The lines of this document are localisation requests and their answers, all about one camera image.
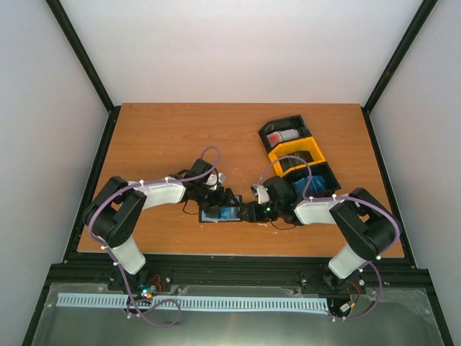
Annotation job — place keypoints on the black leather card holder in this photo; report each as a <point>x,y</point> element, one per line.
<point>212,215</point>

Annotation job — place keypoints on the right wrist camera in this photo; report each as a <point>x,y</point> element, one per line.
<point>260,192</point>

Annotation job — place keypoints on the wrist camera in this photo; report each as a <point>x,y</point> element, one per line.
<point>260,192</point>
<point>215,180</point>

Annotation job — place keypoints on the black aluminium frame rail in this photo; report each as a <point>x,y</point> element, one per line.
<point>66,26</point>

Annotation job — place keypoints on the light blue cable duct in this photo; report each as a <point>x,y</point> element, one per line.
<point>201,303</point>

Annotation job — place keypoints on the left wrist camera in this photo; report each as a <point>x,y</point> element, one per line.
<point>215,180</point>

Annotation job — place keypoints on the red white card stack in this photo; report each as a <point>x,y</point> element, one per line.
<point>281,136</point>

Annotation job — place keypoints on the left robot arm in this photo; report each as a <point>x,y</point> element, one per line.
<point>114,212</point>

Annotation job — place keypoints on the black bin with red cards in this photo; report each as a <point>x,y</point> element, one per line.
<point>292,122</point>

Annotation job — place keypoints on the black bin with blue cards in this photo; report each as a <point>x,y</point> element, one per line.
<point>318,169</point>

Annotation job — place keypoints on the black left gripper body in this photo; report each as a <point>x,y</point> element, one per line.
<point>211,201</point>

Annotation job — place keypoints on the blue card stack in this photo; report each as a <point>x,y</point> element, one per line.
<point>319,187</point>

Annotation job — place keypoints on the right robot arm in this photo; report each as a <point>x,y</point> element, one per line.
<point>368,228</point>

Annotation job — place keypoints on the yellow bin with black cards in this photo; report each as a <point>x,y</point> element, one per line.
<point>282,150</point>

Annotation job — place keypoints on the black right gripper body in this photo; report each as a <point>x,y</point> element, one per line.
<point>265,215</point>

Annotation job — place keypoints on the black card stack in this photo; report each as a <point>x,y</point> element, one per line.
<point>294,160</point>

